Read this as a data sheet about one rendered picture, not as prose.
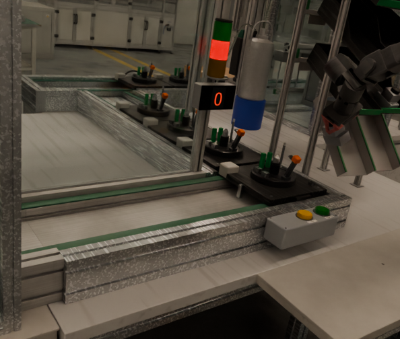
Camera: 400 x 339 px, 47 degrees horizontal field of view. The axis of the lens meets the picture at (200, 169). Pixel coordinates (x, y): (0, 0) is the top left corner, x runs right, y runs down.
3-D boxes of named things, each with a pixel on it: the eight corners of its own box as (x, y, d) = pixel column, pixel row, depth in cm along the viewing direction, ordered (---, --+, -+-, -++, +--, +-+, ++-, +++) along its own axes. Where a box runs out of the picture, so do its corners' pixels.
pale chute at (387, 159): (392, 170, 163) (402, 165, 159) (365, 171, 157) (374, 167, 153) (367, 101, 172) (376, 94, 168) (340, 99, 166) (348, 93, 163)
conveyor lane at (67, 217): (318, 220, 146) (326, 192, 142) (54, 287, 97) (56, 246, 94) (258, 185, 167) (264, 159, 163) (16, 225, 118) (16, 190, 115)
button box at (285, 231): (334, 235, 129) (339, 215, 127) (281, 250, 117) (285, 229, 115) (315, 223, 134) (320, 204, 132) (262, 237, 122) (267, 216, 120)
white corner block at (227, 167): (238, 178, 146) (240, 166, 144) (226, 179, 143) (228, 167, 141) (228, 172, 149) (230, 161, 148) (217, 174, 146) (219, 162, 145)
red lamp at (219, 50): (230, 60, 129) (233, 42, 127) (216, 60, 126) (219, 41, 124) (219, 56, 132) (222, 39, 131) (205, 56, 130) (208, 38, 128)
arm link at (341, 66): (376, 64, 114) (390, 71, 120) (350, 33, 119) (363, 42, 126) (340, 97, 120) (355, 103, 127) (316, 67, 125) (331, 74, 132)
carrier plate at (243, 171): (326, 195, 143) (327, 188, 142) (269, 206, 129) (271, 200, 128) (272, 166, 160) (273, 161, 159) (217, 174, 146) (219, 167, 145)
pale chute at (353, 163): (367, 175, 154) (376, 169, 150) (337, 177, 148) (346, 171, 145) (341, 101, 163) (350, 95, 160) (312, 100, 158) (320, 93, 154)
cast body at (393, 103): (394, 111, 155) (407, 95, 151) (385, 111, 153) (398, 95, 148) (379, 95, 160) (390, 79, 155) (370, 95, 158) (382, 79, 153)
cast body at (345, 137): (351, 139, 138) (345, 118, 135) (341, 146, 136) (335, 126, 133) (329, 136, 145) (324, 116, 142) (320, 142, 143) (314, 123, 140)
